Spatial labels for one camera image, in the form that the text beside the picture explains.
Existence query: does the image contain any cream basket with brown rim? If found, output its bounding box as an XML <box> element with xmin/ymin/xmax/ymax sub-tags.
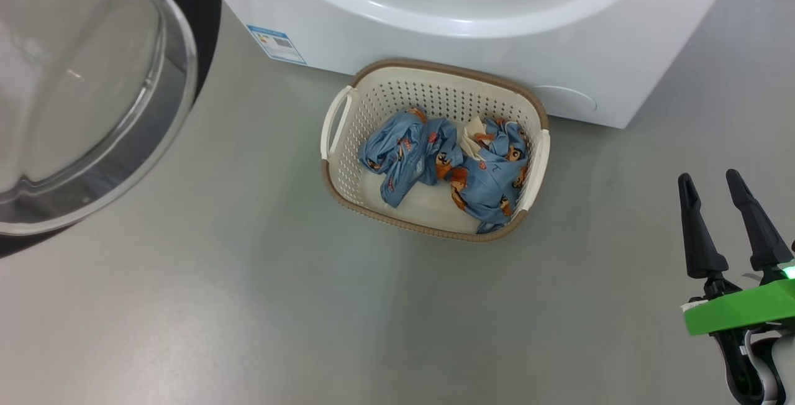
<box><xmin>320</xmin><ymin>58</ymin><xmax>551</xmax><ymax>243</ymax></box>

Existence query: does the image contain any blue bear print garment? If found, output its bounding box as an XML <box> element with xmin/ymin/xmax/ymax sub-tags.
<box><xmin>358</xmin><ymin>107</ymin><xmax>463</xmax><ymax>208</ymax></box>

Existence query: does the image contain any blue bear garment white lining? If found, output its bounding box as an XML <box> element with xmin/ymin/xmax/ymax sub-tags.
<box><xmin>435</xmin><ymin>116</ymin><xmax>532</xmax><ymax>235</ymax></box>

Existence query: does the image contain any round white filter cover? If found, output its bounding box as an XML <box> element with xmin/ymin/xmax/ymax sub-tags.
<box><xmin>533</xmin><ymin>85</ymin><xmax>598</xmax><ymax>117</ymax></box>

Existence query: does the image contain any blue energy label sticker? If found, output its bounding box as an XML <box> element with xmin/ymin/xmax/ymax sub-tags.
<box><xmin>247</xmin><ymin>24</ymin><xmax>307</xmax><ymax>65</ymax></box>

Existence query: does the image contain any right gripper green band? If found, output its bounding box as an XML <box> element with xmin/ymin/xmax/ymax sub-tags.
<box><xmin>678</xmin><ymin>170</ymin><xmax>795</xmax><ymax>336</ymax></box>

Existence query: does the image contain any white front-load washing machine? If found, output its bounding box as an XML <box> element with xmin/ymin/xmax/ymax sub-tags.
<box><xmin>219</xmin><ymin>0</ymin><xmax>745</xmax><ymax>129</ymax></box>

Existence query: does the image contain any black round glass washer door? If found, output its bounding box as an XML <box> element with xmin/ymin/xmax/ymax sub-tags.
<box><xmin>0</xmin><ymin>0</ymin><xmax>222</xmax><ymax>260</ymax></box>

